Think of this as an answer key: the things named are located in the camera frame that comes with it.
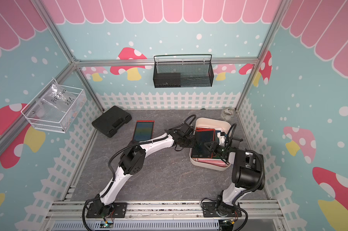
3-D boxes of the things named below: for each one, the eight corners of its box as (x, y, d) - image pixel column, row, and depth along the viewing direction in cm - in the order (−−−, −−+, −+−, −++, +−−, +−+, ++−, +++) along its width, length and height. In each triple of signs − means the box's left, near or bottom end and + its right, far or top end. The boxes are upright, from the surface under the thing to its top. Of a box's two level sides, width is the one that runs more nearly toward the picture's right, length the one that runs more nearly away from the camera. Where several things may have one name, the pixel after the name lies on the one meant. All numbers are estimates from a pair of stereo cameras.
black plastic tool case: (93, 127, 111) (90, 122, 107) (116, 109, 123) (113, 104, 119) (110, 138, 104) (107, 133, 100) (132, 118, 116) (130, 113, 112)
